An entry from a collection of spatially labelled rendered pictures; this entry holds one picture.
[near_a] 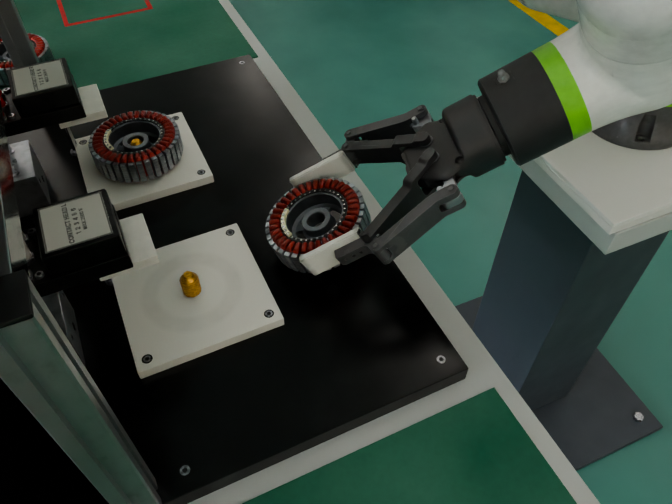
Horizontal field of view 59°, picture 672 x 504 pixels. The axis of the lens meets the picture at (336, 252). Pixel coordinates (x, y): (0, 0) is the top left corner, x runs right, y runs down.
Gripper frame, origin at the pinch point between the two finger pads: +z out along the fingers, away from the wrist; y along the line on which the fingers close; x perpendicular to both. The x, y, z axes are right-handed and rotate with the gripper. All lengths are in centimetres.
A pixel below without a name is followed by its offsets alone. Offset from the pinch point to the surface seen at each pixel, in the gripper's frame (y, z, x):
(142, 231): -4.8, 11.7, 12.8
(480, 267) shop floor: 55, -2, -97
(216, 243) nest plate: 1.9, 12.1, 1.6
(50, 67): 18.1, 19.2, 21.8
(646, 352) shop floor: 23, -31, -114
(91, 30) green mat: 59, 33, 10
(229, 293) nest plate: -5.4, 10.9, 0.9
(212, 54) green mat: 48, 15, -1
